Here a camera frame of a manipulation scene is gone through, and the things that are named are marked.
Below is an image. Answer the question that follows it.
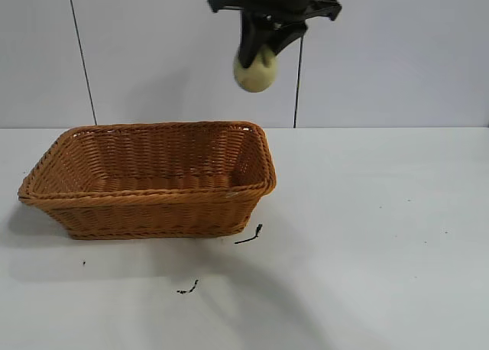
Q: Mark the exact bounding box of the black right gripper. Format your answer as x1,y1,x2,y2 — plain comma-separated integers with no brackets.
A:
207,0,343,67

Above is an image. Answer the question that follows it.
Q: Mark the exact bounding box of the pale yellow egg yolk pastry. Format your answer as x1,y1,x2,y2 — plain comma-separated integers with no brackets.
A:
232,46,280,94

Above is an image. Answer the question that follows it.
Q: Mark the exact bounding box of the brown woven wicker basket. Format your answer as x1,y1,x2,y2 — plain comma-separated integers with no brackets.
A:
17,121,277,241

